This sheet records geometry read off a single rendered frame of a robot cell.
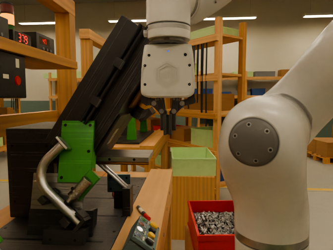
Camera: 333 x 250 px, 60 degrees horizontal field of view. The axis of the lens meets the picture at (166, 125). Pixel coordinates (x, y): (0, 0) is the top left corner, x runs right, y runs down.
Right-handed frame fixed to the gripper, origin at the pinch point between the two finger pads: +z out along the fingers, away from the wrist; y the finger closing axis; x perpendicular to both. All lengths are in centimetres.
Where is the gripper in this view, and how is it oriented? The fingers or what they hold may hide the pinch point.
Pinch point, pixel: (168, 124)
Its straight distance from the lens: 56.5
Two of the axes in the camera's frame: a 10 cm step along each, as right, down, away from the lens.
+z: 0.0, 10.0, 0.9
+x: 0.9, -0.9, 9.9
